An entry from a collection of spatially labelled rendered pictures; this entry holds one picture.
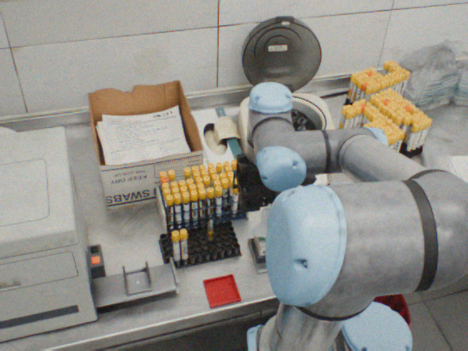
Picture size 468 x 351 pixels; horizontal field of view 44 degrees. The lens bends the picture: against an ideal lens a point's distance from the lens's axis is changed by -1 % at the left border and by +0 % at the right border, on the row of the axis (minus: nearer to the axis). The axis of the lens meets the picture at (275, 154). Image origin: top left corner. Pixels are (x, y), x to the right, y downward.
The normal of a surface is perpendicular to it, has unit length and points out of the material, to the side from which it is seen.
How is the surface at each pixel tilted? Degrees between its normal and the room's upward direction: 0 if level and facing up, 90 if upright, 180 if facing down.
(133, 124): 2
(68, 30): 90
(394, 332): 8
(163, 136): 2
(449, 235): 40
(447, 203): 13
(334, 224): 19
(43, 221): 0
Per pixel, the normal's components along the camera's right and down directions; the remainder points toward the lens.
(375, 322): 0.18, -0.78
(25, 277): 0.31, 0.66
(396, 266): 0.18, 0.33
